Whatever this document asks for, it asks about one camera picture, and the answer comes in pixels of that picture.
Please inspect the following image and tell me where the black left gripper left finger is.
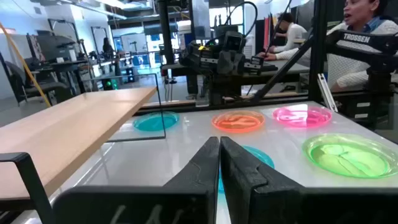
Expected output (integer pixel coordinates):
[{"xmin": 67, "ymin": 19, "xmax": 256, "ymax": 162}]
[{"xmin": 52, "ymin": 136, "xmax": 221, "ymax": 224}]

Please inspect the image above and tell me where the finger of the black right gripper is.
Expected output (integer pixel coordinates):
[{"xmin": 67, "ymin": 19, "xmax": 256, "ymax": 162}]
[
  {"xmin": 208, "ymin": 74, "xmax": 225, "ymax": 105},
  {"xmin": 224, "ymin": 74, "xmax": 239, "ymax": 104}
]

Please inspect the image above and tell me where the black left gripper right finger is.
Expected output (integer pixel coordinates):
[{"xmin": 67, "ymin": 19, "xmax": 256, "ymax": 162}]
[{"xmin": 220, "ymin": 136, "xmax": 398, "ymax": 224}]

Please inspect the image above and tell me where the orange translucent plate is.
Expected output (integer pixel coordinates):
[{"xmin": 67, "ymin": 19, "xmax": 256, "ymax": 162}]
[{"xmin": 211, "ymin": 110, "xmax": 266, "ymax": 134}]

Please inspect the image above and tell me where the teal translucent plate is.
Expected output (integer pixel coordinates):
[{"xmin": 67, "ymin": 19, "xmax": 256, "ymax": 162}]
[
  {"xmin": 132, "ymin": 111, "xmax": 180, "ymax": 133},
  {"xmin": 217, "ymin": 145, "xmax": 275, "ymax": 194}
]

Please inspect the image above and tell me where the pink translucent plate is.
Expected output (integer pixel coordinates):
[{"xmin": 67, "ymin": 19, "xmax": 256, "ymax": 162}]
[{"xmin": 272, "ymin": 105, "xmax": 333, "ymax": 129}]

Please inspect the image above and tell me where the green translucent plate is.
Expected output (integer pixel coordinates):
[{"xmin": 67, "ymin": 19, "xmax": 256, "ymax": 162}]
[{"xmin": 302, "ymin": 133, "xmax": 398, "ymax": 179}]

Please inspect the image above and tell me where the white tower appliance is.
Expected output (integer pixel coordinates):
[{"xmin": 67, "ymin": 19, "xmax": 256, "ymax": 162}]
[{"xmin": 243, "ymin": 34, "xmax": 256, "ymax": 59}]

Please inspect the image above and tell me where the gray desk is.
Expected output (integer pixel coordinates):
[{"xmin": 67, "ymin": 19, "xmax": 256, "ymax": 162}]
[{"xmin": 264, "ymin": 59, "xmax": 312, "ymax": 75}]

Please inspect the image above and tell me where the person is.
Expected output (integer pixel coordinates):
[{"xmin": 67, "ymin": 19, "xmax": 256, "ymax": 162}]
[
  {"xmin": 269, "ymin": 12, "xmax": 308, "ymax": 54},
  {"xmin": 275, "ymin": 0, "xmax": 398, "ymax": 93},
  {"xmin": 102, "ymin": 37, "xmax": 115, "ymax": 60}
]

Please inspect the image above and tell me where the silver aluminium bar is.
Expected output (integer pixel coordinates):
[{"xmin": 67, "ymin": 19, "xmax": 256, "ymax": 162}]
[{"xmin": 317, "ymin": 73, "xmax": 339, "ymax": 113}]

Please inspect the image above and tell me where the black computer with green light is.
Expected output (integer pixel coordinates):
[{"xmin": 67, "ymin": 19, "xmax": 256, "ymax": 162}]
[{"xmin": 101, "ymin": 77, "xmax": 119, "ymax": 91}]

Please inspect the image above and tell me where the black box with white labels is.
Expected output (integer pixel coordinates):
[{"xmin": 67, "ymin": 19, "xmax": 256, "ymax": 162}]
[{"xmin": 331, "ymin": 90, "xmax": 394, "ymax": 128}]

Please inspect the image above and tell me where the black desk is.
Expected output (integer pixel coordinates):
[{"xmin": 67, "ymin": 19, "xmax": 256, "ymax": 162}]
[{"xmin": 29, "ymin": 58, "xmax": 91, "ymax": 97}]

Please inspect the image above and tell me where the black monitor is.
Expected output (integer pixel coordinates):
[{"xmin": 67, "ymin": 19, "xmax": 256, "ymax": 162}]
[{"xmin": 26, "ymin": 30, "xmax": 77, "ymax": 63}]

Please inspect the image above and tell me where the dark office chair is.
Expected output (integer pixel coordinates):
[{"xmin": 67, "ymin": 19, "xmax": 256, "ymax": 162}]
[{"xmin": 4, "ymin": 60, "xmax": 74, "ymax": 105}]

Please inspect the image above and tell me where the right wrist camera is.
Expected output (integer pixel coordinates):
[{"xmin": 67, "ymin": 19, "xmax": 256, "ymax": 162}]
[{"xmin": 222, "ymin": 30, "xmax": 247, "ymax": 52}]

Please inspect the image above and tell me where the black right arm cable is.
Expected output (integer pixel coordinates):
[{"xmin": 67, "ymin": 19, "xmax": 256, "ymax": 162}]
[{"xmin": 223, "ymin": 1, "xmax": 259, "ymax": 38}]

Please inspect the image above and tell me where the black aluminium rig frame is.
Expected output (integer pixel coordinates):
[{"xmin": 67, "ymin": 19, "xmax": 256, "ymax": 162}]
[{"xmin": 133, "ymin": 0, "xmax": 398, "ymax": 134}]

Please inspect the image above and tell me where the yellow hanging cable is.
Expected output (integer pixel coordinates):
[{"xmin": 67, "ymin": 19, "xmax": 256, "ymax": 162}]
[{"xmin": 0, "ymin": 21, "xmax": 51, "ymax": 108}]

